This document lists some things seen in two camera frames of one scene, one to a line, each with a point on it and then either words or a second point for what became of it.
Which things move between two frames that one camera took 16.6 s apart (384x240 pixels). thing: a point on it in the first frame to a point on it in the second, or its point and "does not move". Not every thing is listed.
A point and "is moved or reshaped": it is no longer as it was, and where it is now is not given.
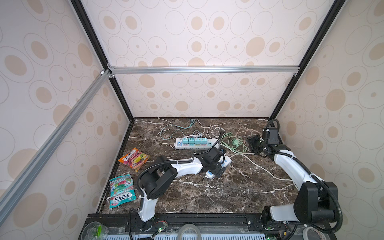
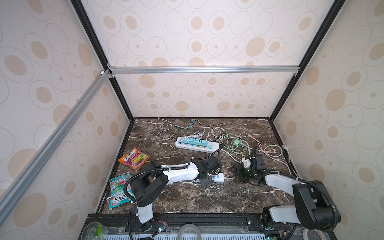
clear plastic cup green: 94,230 does not move
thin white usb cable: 157,134 does not move
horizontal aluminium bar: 204,69 does not move
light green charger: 236,142 does not move
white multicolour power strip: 196,143 is moved or reshaped
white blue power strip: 227,160 to 219,178
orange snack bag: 134,158 does not move
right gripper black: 252,140 to 239,170
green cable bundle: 235,143 does not move
